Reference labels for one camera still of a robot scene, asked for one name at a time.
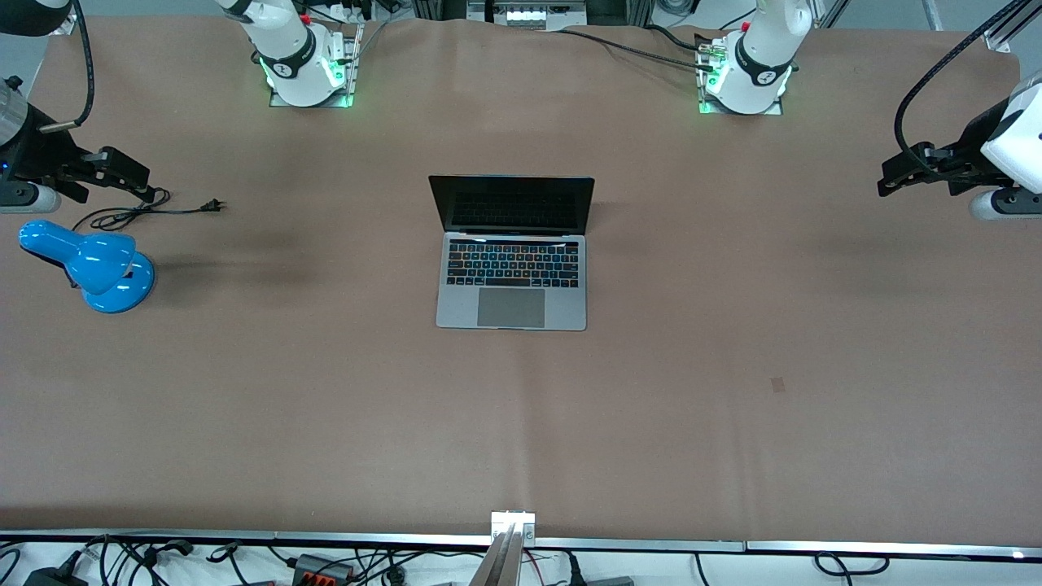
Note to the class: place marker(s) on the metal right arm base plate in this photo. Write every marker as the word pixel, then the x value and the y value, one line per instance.
pixel 355 65

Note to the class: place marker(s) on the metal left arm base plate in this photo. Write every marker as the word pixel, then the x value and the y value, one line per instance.
pixel 773 108

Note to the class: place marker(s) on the white power strip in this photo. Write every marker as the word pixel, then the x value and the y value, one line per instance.
pixel 352 10

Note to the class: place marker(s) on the black power adapter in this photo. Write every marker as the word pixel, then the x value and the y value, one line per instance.
pixel 53 576

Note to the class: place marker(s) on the grey electronics box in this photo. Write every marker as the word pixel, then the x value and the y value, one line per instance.
pixel 525 16

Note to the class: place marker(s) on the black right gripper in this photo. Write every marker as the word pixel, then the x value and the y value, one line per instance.
pixel 34 152

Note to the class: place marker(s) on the blue desk lamp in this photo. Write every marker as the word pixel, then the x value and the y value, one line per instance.
pixel 102 264

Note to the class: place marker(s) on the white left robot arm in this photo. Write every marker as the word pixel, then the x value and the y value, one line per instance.
pixel 761 57

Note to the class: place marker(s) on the silver grey laptop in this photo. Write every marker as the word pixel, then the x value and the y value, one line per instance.
pixel 511 252

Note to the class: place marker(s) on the aluminium profile bar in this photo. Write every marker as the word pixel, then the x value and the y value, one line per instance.
pixel 505 561

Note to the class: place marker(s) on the aluminium frame beam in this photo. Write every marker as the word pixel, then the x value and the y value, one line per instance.
pixel 1005 28

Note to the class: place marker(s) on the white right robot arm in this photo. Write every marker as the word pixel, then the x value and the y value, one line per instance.
pixel 293 49

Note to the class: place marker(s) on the grey orange connector block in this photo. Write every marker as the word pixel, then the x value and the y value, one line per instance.
pixel 321 568

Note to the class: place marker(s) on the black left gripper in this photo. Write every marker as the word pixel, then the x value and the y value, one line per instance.
pixel 965 156

